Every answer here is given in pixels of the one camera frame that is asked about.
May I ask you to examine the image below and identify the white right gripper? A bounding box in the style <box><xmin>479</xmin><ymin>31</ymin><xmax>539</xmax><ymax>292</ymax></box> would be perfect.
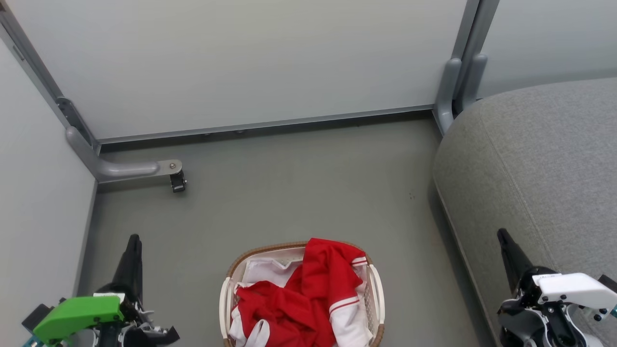
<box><xmin>496</xmin><ymin>228</ymin><xmax>617</xmax><ymax>347</ymax></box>

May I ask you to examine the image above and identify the grey slanted partition frame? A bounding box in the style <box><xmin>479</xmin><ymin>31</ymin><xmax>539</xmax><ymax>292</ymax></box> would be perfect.
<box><xmin>0</xmin><ymin>0</ymin><xmax>100</xmax><ymax>156</ymax></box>

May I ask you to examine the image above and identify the grey fabric sofa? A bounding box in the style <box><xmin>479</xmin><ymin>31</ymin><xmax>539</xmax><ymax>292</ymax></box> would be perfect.
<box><xmin>432</xmin><ymin>77</ymin><xmax>617</xmax><ymax>347</ymax></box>

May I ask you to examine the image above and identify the grey partition post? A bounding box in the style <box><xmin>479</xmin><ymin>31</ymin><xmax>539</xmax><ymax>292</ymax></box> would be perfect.
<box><xmin>432</xmin><ymin>0</ymin><xmax>500</xmax><ymax>136</ymax></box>

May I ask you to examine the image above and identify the white wicker-rimmed laundry basket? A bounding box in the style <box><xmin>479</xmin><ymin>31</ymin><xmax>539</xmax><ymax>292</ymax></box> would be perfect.
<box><xmin>219</xmin><ymin>241</ymin><xmax>385</xmax><ymax>347</ymax></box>

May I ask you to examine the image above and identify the grey partition foot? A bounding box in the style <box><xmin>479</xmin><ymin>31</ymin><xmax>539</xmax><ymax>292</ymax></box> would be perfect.
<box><xmin>66</xmin><ymin>126</ymin><xmax>184</xmax><ymax>184</ymax></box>

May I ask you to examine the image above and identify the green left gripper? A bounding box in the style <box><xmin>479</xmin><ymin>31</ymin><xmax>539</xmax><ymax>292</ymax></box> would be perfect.
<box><xmin>22</xmin><ymin>234</ymin><xmax>180</xmax><ymax>347</ymax></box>

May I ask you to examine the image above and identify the red and white garment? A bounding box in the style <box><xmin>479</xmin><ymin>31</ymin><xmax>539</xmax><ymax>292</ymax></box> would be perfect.
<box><xmin>233</xmin><ymin>238</ymin><xmax>374</xmax><ymax>347</ymax></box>

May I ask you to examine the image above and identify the white cloth with strap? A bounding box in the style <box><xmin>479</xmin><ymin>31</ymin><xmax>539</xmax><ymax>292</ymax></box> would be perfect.
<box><xmin>229</xmin><ymin>254</ymin><xmax>309</xmax><ymax>347</ymax></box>

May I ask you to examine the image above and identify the grey partition bottom rail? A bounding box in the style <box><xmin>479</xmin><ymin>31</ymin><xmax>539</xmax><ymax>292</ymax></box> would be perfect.
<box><xmin>98</xmin><ymin>105</ymin><xmax>434</xmax><ymax>145</ymax></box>

